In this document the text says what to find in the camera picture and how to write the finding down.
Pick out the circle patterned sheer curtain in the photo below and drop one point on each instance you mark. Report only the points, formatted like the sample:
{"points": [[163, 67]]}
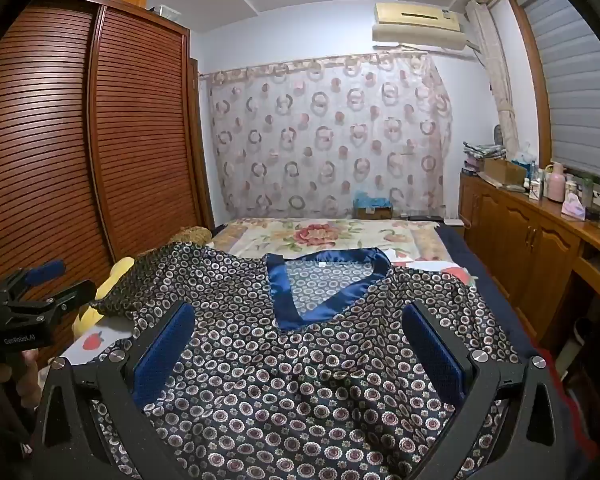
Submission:
{"points": [[330, 135]]}

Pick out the wooden slatted wardrobe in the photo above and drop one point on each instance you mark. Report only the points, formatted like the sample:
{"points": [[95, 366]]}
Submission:
{"points": [[130, 135]]}

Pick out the pink tissue pack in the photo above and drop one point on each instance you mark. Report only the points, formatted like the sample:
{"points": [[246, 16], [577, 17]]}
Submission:
{"points": [[574, 207]]}

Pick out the wooden sideboard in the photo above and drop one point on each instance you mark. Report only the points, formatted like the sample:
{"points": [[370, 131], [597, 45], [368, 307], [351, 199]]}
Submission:
{"points": [[520, 240]]}

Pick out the wall air conditioner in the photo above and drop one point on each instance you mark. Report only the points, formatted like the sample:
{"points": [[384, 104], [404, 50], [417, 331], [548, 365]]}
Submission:
{"points": [[417, 25]]}

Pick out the green bottle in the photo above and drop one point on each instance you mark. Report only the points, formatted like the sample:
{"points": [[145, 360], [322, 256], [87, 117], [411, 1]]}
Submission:
{"points": [[588, 192]]}

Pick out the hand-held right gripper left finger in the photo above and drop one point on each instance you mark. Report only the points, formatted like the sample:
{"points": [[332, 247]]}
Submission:
{"points": [[164, 355]]}

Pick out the clear plastic bag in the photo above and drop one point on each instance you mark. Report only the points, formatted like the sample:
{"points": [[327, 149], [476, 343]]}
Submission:
{"points": [[524, 155]]}

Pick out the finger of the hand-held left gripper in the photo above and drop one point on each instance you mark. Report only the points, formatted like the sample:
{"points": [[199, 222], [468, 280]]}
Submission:
{"points": [[67, 300], [44, 271]]}

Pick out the navy patterned satin shirt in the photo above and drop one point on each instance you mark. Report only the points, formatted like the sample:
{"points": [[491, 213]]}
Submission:
{"points": [[280, 385]]}

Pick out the stack of papers on sideboard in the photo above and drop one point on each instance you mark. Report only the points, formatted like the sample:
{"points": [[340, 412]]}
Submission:
{"points": [[482, 152]]}

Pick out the bed with navy sheet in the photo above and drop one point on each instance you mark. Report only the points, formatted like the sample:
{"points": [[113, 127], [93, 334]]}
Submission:
{"points": [[480, 270]]}

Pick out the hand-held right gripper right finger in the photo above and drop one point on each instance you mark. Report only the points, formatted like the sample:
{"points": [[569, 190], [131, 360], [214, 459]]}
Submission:
{"points": [[436, 357]]}

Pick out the pink thermos jug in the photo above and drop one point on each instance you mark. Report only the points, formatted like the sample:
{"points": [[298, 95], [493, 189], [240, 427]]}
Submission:
{"points": [[556, 185]]}

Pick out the cardboard box with blue cloth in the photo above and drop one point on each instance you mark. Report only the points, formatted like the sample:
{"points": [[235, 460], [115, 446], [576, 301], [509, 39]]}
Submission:
{"points": [[372, 205]]}

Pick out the yellow plush toy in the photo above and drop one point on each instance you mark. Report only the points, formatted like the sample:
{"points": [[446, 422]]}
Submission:
{"points": [[114, 274]]}

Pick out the floral blanket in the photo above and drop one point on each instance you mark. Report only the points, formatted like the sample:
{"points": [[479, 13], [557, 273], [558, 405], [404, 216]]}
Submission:
{"points": [[320, 236]]}

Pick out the grey window blind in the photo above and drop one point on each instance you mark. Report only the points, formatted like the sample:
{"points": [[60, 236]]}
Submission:
{"points": [[575, 85]]}

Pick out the grey desk fan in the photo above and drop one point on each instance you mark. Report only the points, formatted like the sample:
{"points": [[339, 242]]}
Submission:
{"points": [[501, 135]]}

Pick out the tied beige side curtain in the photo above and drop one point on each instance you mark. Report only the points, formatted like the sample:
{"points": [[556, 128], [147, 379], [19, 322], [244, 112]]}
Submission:
{"points": [[497, 85]]}

